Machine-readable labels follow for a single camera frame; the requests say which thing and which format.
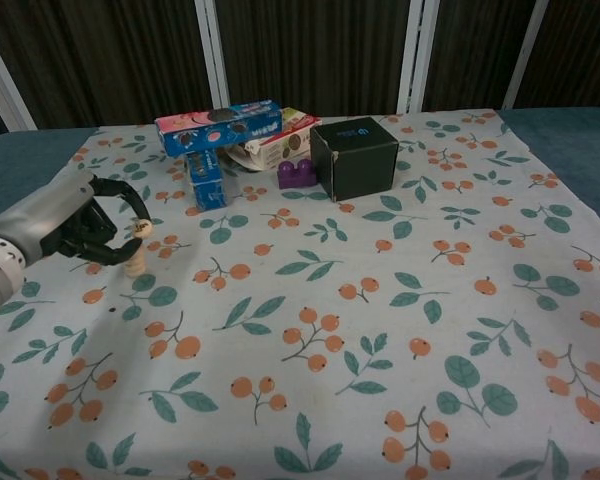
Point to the floral print tablecloth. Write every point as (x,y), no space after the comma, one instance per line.
(330,310)

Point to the white partition frame post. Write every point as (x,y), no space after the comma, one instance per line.
(5,85)
(525,50)
(212,50)
(416,50)

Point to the long blue Oreo box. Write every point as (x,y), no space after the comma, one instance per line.
(220,127)

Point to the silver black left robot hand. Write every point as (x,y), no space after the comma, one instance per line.
(45,215)

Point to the purple toy building block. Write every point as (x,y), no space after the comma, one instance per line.
(296,176)

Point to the small blue Oreo box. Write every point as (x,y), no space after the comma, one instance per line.
(207,185)

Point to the teal table cover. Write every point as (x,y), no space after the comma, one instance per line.
(10,165)

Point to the white pink cookie box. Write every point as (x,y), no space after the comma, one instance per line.
(275,150)

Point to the red-marked wooden chess piece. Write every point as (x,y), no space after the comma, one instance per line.
(139,254)
(137,260)

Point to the black cube cardboard box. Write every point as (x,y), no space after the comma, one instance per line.
(360,165)

